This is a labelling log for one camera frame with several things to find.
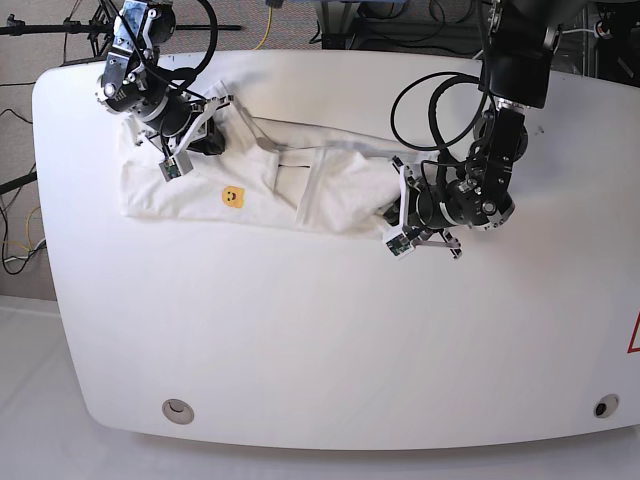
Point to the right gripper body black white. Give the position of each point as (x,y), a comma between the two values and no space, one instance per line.
(179,122)

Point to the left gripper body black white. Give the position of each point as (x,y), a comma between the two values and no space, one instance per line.
(420,212)

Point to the white printed T-shirt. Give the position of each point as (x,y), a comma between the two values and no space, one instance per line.
(273,173)

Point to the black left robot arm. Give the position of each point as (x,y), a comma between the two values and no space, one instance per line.
(518,42)

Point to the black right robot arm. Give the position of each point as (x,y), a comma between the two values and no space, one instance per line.
(133,81)

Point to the black tripod pole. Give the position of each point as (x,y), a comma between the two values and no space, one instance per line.
(75,27)

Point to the right table grommet hole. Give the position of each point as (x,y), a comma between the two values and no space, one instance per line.
(606,406)

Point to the table grommet hole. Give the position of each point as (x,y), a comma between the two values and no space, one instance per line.
(178,411)
(606,406)

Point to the left table grommet hole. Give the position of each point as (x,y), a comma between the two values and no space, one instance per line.
(178,411)

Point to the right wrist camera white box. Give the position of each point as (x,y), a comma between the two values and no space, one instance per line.
(175,166)

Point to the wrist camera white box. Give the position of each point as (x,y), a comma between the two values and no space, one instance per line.
(175,166)
(397,242)

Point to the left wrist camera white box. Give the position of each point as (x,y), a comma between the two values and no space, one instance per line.
(397,242)

